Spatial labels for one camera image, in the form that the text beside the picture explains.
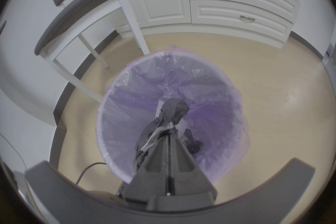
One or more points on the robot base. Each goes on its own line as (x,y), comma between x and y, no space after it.
(105,198)

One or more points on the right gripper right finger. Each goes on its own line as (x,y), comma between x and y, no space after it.
(202,186)

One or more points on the white trash bin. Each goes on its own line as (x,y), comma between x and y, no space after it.
(115,139)

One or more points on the purple plastic bag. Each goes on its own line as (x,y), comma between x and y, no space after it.
(210,118)

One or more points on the black plastic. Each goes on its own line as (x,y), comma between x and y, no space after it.
(173,110)

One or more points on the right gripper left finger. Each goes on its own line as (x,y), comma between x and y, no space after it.
(139,186)

